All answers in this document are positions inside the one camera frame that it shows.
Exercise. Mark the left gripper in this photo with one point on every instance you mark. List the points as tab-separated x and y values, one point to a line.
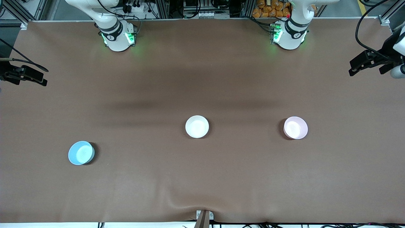
385	52

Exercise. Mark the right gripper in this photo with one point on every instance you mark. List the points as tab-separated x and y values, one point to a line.
5	73

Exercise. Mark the blue bowl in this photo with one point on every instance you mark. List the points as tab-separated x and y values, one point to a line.
80	152

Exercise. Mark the pink bowl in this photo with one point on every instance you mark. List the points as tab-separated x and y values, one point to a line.
295	127

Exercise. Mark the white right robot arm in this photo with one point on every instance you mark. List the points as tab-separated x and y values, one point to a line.
115	34

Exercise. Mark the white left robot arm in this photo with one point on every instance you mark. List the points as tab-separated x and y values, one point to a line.
289	34

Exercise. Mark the white bowl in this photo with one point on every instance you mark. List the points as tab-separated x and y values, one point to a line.
196	126

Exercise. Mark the orange snack pile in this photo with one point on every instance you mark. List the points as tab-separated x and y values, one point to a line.
269	9

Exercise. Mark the white power strip with plugs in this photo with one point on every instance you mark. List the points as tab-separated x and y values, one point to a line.
136	9

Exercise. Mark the brown table mat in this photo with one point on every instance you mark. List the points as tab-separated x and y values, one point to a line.
202	79

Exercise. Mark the white multi-port box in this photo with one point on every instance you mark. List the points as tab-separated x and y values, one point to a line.
208	15

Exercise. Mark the aluminium frame rail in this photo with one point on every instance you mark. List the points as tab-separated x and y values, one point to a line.
19	17
386	19

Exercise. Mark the aluminium frame post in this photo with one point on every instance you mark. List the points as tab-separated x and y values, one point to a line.
163	8
246	8

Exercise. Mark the grey metal clamp bracket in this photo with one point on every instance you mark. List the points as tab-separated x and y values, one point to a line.
211	216

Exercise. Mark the brown mount bar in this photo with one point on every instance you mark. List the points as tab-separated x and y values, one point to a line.
202	221

